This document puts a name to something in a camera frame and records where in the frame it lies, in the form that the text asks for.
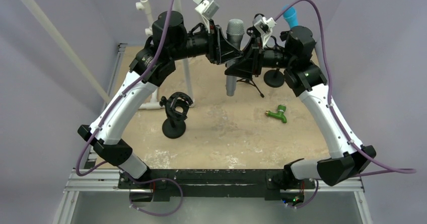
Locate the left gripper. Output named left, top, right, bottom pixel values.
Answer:
left=170, top=20, right=244, bottom=65

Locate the silver grey microphone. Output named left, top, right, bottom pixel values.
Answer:
left=226, top=19, right=244, bottom=97

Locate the black shock-mount round-base stand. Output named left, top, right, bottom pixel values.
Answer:
left=159, top=92, right=193, bottom=139

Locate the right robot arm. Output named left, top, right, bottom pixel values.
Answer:
left=225, top=26, right=377, bottom=187

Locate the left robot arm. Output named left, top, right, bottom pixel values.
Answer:
left=78, top=11, right=242, bottom=188

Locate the black clip round-base stand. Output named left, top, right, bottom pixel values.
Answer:
left=263, top=30, right=291, bottom=89

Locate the blue microphone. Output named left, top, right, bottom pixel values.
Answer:
left=283, top=7, right=299, bottom=29

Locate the green tap faucet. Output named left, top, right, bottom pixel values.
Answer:
left=265, top=105, right=288, bottom=123

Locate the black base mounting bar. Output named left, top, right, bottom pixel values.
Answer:
left=118, top=169, right=315, bottom=202

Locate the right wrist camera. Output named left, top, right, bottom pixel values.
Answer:
left=253, top=14, right=276, bottom=48

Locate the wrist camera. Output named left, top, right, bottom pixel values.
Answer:
left=253, top=14, right=276, bottom=48
left=193, top=0, right=219, bottom=27

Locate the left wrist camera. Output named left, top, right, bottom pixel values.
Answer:
left=193, top=0, right=219, bottom=27

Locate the white PVC pipe frame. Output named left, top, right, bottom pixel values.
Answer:
left=6, top=0, right=196, bottom=110

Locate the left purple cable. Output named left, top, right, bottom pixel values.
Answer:
left=75, top=0, right=197, bottom=177

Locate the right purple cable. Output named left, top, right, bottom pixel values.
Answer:
left=274, top=0, right=417, bottom=175

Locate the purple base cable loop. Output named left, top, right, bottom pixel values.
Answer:
left=129, top=177, right=184, bottom=217

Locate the aluminium rail frame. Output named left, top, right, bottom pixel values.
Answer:
left=52, top=42, right=373, bottom=224

